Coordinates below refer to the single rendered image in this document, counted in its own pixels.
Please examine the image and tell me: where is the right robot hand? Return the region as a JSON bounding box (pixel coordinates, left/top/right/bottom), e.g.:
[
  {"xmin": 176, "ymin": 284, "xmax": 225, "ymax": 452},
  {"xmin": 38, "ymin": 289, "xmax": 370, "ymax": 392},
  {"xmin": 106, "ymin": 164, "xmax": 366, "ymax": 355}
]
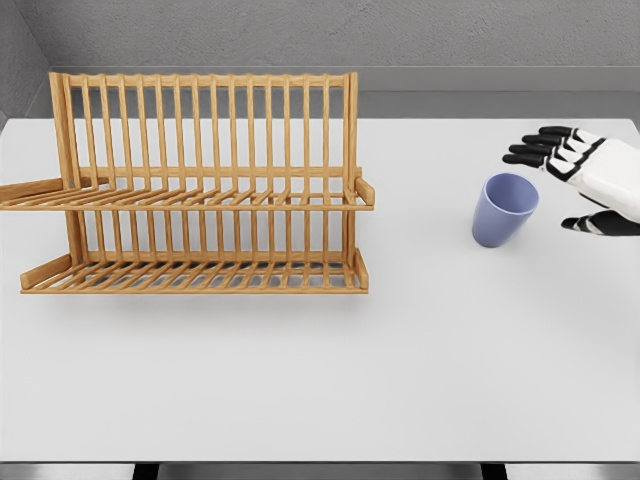
[{"xmin": 502, "ymin": 125, "xmax": 640, "ymax": 239}]

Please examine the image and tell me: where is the lavender blue cup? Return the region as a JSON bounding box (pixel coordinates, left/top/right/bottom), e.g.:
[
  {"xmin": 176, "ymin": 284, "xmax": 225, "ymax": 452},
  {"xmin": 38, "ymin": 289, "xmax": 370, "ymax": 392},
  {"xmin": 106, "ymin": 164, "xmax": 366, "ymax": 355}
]
[{"xmin": 471, "ymin": 172, "xmax": 540, "ymax": 249}]

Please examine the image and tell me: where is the wooden two-tier dish rack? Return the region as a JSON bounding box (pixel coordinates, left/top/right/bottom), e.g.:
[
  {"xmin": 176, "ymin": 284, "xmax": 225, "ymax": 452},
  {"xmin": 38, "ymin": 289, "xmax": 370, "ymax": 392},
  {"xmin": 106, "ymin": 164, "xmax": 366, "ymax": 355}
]
[{"xmin": 0, "ymin": 71, "xmax": 376, "ymax": 296}]

